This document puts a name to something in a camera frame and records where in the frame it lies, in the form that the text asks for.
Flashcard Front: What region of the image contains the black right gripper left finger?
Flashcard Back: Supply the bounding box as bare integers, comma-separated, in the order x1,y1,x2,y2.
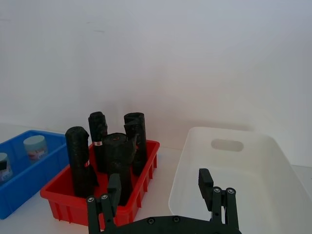
86,173,122,234

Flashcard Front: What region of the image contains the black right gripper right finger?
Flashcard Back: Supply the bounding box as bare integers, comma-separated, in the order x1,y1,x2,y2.
198,168,240,230

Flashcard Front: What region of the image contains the red plastic bin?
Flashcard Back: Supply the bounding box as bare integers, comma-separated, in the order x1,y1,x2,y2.
39,139,161,227

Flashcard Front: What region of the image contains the black garbage bag roll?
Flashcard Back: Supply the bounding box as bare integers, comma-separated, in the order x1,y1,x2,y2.
101,132,138,207
65,126,99,198
123,112,148,177
88,111,108,174

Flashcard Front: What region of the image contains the white plastic basket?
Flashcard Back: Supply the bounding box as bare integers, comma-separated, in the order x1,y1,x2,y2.
168,126,312,234

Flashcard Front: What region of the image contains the blue plastic bin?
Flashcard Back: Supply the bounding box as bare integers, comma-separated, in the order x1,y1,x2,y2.
0,130,68,220

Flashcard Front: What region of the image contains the pale blue lidded jar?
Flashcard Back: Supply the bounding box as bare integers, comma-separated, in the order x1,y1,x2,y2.
23,136,48,164
0,152,14,186

